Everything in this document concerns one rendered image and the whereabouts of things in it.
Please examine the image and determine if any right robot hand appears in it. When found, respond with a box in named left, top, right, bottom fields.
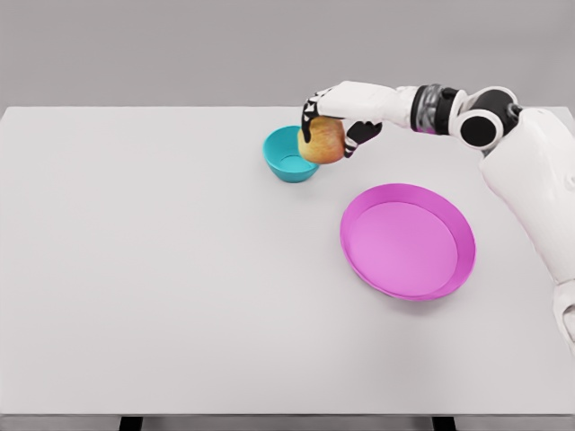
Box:
left=299, top=80, right=388, bottom=159

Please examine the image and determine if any red yellow apple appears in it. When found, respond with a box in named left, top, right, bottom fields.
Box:
left=296, top=116, right=347, bottom=165

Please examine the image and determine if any blue bowl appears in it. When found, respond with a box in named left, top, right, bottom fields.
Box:
left=262, top=126, right=321, bottom=184

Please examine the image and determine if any pink plate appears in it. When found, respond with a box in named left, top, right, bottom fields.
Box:
left=340, top=182, right=476, bottom=302

